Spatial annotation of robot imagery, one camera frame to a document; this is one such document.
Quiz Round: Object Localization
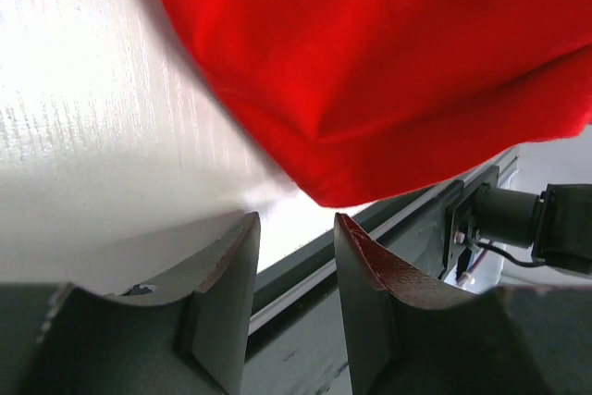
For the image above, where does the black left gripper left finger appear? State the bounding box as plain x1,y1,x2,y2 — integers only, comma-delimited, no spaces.
1,213,260,394

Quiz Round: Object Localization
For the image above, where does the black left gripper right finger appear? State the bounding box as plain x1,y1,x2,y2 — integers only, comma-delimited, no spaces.
334,214,591,394

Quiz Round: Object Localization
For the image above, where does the red t shirt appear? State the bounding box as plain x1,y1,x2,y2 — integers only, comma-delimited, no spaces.
162,0,591,207

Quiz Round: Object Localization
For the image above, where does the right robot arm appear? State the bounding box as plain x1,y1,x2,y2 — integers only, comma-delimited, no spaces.
472,184,591,278

